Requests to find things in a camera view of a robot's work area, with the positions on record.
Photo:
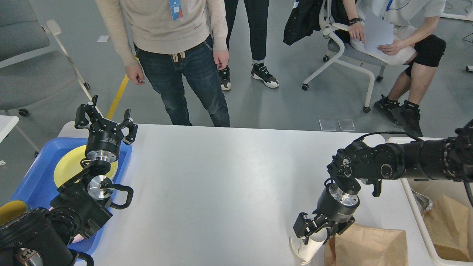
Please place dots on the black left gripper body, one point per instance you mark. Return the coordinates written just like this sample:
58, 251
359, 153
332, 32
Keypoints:
103, 145

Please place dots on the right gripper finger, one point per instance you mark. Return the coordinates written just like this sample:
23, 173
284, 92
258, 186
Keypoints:
339, 227
305, 227

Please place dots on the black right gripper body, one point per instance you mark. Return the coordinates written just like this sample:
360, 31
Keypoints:
335, 205

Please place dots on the white paper cup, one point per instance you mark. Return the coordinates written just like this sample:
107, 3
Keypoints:
305, 252

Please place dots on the brown paper bag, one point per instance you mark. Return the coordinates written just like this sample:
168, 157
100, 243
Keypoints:
447, 224
367, 246

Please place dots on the yellow plastic plate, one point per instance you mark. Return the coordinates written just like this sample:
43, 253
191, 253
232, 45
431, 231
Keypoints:
69, 165

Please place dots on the foil ball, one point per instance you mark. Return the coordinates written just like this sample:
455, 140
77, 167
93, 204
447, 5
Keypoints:
424, 203

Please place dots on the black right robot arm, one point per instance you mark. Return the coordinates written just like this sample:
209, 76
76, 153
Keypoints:
445, 159

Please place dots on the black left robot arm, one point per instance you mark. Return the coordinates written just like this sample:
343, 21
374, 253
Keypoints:
41, 236

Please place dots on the grey chair at left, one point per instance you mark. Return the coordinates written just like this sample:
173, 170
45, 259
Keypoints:
40, 66

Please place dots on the white side table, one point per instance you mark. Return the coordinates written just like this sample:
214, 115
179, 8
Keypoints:
7, 124

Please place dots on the blue plastic tray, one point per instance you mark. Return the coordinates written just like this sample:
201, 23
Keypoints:
38, 188

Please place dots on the person in beige sweater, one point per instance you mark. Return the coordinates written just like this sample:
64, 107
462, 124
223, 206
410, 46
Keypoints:
168, 40

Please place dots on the beige plastic bin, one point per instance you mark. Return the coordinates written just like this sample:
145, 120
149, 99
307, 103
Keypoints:
433, 190

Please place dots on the teal yellow mug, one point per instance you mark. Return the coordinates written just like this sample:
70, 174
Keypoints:
12, 210

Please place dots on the person in dark jeans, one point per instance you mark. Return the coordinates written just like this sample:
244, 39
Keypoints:
257, 15

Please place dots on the white paper sheets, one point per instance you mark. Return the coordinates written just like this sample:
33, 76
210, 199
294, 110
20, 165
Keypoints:
377, 32

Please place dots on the seated person in white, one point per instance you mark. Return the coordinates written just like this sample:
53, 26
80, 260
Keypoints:
414, 45

